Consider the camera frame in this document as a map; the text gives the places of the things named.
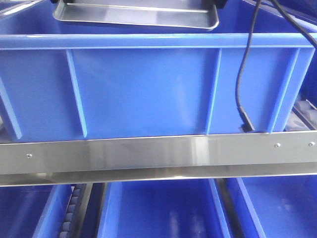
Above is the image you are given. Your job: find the silver metal tray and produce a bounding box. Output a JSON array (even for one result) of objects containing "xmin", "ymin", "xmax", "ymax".
[{"xmin": 53, "ymin": 0, "xmax": 219, "ymax": 30}]

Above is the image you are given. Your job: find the large blue plastic box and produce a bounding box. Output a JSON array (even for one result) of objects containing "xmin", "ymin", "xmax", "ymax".
[{"xmin": 0, "ymin": 0, "xmax": 315, "ymax": 142}]

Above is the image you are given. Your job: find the lower middle blue bin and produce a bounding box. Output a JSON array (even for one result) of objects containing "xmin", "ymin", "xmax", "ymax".
[{"xmin": 97, "ymin": 179, "xmax": 233, "ymax": 238}]

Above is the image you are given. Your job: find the blue bin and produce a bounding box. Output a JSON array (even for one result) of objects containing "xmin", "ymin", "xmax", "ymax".
[
  {"xmin": 226, "ymin": 175, "xmax": 317, "ymax": 238},
  {"xmin": 97, "ymin": 179, "xmax": 233, "ymax": 238},
  {"xmin": 0, "ymin": 184, "xmax": 72, "ymax": 238}
]

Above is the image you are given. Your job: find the steel front rack beam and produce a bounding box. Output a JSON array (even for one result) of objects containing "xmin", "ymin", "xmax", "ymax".
[{"xmin": 0, "ymin": 131, "xmax": 317, "ymax": 186}]

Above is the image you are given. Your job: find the lower right blue bin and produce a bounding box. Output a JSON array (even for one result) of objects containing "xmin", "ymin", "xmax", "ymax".
[{"xmin": 226, "ymin": 175, "xmax": 317, "ymax": 238}]

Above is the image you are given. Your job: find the lower left blue bin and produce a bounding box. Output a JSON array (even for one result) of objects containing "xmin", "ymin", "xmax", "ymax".
[{"xmin": 0, "ymin": 184, "xmax": 72, "ymax": 238}]

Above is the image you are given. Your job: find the black cable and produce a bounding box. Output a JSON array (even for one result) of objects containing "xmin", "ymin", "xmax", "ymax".
[{"xmin": 234, "ymin": 0, "xmax": 317, "ymax": 132}]

